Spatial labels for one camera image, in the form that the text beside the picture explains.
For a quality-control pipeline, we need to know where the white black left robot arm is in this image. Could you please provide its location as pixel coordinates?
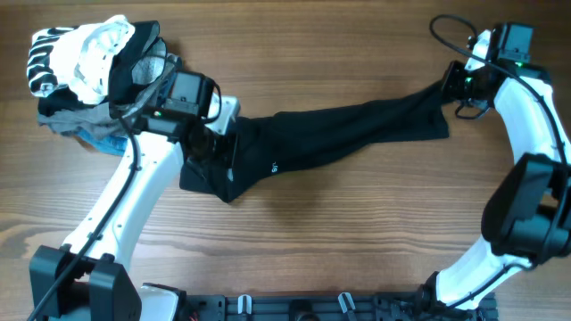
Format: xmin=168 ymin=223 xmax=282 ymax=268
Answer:
xmin=29 ymin=72 xmax=240 ymax=320

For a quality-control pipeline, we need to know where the grey folded garment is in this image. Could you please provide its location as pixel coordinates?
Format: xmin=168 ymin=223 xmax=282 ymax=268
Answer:
xmin=37 ymin=39 xmax=183 ymax=141

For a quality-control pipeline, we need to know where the black folded garment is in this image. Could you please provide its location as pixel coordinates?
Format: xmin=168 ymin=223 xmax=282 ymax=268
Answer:
xmin=27 ymin=15 xmax=167 ymax=117

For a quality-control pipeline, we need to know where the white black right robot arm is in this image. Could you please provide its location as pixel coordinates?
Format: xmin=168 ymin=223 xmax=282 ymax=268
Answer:
xmin=411 ymin=22 xmax=570 ymax=320

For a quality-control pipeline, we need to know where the black t-shirt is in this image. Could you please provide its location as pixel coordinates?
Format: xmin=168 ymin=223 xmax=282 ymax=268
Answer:
xmin=179 ymin=82 xmax=449 ymax=203

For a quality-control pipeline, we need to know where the white lace garment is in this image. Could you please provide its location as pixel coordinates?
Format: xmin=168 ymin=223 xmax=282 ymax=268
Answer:
xmin=49 ymin=15 xmax=135 ymax=104

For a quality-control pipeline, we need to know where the black white striped garment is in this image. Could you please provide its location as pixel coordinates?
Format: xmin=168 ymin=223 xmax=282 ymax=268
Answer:
xmin=26 ymin=27 xmax=77 ymax=97

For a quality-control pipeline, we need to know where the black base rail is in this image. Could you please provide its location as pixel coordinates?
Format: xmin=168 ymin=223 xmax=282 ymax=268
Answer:
xmin=183 ymin=292 xmax=500 ymax=321

